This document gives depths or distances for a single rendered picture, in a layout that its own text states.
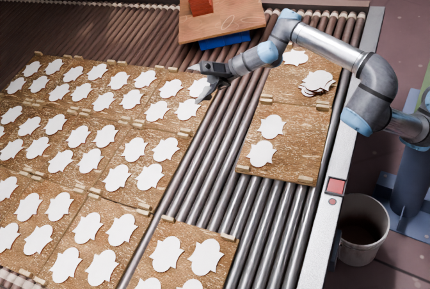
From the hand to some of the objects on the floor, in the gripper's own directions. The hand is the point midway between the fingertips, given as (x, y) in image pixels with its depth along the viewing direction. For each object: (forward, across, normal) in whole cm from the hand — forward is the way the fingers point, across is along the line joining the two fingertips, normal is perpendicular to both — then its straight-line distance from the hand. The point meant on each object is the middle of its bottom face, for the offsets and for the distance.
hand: (189, 85), depth 145 cm
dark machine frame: (+186, +155, -149) cm, 284 cm away
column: (-42, -58, -151) cm, 167 cm away
